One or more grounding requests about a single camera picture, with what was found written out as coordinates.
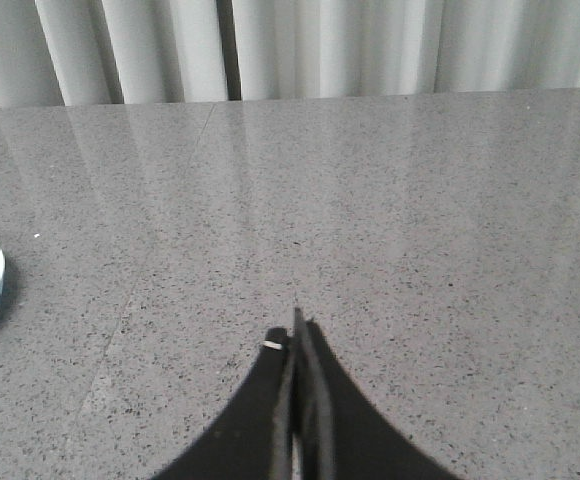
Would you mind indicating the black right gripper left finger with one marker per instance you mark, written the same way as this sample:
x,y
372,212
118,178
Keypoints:
x,y
252,436

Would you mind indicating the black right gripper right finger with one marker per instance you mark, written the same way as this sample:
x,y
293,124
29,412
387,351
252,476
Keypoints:
x,y
339,432

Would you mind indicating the white pleated curtain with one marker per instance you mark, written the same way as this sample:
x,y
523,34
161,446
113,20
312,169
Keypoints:
x,y
135,52

